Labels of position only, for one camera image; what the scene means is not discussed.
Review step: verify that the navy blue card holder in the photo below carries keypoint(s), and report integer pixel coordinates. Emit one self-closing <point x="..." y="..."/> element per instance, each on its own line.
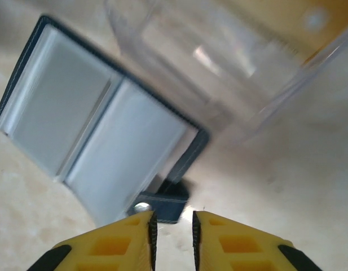
<point x="63" y="107"/>

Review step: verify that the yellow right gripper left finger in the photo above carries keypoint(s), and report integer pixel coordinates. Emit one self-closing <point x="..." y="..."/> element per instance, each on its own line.
<point x="111" y="248"/>

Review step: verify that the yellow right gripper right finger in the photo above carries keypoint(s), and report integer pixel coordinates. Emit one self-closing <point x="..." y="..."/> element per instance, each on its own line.
<point x="241" y="248"/>

